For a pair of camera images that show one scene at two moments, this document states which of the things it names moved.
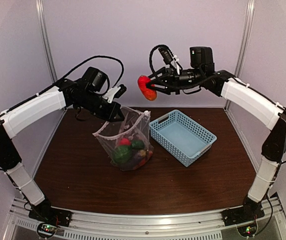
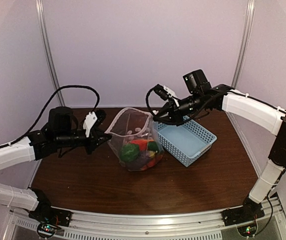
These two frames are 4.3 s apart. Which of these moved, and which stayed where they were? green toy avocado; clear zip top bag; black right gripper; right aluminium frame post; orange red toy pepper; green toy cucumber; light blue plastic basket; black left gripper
Moved: black left gripper; green toy avocado; orange red toy pepper; green toy cucumber; clear zip top bag; black right gripper
Stayed: light blue plastic basket; right aluminium frame post
